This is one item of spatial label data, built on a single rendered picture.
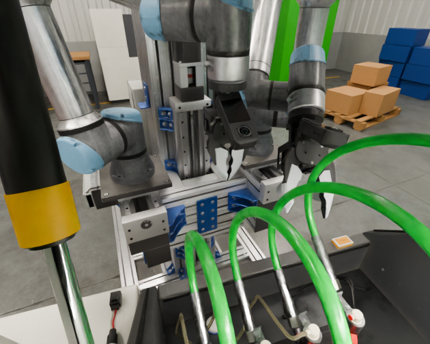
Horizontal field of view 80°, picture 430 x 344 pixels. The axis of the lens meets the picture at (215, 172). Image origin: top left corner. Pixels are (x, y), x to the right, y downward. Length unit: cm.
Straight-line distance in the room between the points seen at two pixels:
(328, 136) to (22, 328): 69
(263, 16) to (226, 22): 36
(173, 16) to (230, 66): 12
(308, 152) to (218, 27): 27
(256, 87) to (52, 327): 70
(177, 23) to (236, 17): 10
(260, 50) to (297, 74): 18
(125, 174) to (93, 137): 20
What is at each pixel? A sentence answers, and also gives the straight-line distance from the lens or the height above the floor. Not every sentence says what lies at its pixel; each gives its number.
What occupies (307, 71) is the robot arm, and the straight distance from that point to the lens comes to 59.
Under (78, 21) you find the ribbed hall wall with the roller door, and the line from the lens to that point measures 630.
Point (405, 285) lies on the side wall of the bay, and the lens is 88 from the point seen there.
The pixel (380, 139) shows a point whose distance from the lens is 37.
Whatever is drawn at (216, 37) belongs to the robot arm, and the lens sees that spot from 45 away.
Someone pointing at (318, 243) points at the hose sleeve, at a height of 116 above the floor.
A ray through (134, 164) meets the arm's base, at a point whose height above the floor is 110.
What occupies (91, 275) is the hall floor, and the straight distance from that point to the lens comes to 205.
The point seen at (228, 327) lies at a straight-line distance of 25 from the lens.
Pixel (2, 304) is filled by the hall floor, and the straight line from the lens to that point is 219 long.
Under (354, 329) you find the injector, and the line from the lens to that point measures 52.
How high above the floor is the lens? 152
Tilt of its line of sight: 32 degrees down
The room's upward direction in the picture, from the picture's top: straight up
